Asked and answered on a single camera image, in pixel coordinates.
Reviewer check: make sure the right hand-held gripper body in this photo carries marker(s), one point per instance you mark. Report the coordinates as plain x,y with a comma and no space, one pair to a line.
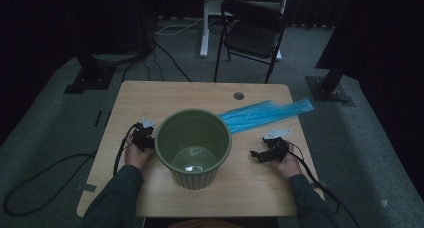
276,149

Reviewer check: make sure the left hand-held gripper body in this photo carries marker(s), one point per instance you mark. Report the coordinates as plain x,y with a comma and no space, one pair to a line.
144,138

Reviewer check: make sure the blue plastic bag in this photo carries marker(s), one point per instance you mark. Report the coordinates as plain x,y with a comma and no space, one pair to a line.
260,114

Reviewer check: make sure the green plastic bin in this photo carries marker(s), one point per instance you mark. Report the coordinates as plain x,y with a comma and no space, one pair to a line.
190,134

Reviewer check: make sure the person's left hand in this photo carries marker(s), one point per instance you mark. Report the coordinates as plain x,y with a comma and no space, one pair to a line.
136,158

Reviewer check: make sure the person's right hand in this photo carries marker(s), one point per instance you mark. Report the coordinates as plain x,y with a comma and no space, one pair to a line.
290,166

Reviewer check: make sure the grey tape piece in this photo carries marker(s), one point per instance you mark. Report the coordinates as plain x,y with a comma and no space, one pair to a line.
89,188

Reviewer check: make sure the black stand with square base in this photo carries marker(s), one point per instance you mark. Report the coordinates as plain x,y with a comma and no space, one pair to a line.
91,78

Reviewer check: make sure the black folding chair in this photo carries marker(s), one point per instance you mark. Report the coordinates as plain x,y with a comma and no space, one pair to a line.
251,38

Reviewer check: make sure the black stand with slanted post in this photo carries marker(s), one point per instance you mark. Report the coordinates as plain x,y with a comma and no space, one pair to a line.
328,86

